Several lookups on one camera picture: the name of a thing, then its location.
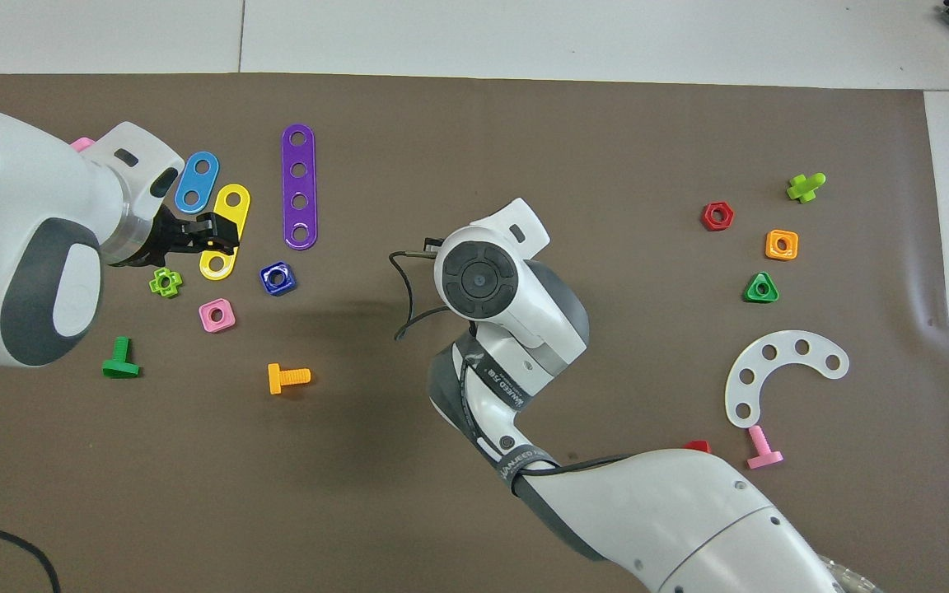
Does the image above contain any pink square plastic nut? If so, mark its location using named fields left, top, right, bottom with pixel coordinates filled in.
left=199, top=297, right=237, bottom=334

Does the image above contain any green triangular plastic nut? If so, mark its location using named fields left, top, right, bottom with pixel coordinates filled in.
left=743, top=271, right=780, bottom=304

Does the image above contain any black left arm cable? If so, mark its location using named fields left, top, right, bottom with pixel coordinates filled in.
left=0, top=517, right=62, bottom=593

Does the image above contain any black velcro cable strap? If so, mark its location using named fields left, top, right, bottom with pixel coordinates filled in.
left=458, top=350, right=535, bottom=413
left=495, top=445, right=559, bottom=495

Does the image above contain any orange plastic screw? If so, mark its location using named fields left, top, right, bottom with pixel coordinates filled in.
left=268, top=363, right=312, bottom=395

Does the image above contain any dark green plastic screw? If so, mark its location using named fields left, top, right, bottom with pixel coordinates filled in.
left=101, top=336, right=143, bottom=380

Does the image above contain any yellow three-hole plastic plate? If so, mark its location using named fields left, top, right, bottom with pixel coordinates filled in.
left=199, top=183, right=251, bottom=281

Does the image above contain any blue two-hole plastic plate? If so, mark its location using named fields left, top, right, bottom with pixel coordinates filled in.
left=176, top=152, right=220, bottom=215

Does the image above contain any blue square plastic nut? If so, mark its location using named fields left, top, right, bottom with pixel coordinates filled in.
left=259, top=261, right=297, bottom=297

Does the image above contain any white curved five-hole plate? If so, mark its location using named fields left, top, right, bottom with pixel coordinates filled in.
left=724, top=330, right=850, bottom=430

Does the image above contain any brown table mat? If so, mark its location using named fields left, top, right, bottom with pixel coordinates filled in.
left=0, top=72, right=949, bottom=593

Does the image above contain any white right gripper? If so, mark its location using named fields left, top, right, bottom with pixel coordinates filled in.
left=423, top=198, right=550, bottom=260

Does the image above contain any lime green cross screw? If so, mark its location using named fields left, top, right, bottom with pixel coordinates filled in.
left=786, top=172, right=827, bottom=204

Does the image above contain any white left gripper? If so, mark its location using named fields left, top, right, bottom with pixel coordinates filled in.
left=86, top=122, right=241, bottom=258

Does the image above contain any purple four-hole plastic plate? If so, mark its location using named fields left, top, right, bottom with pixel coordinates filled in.
left=281, top=124, right=319, bottom=250

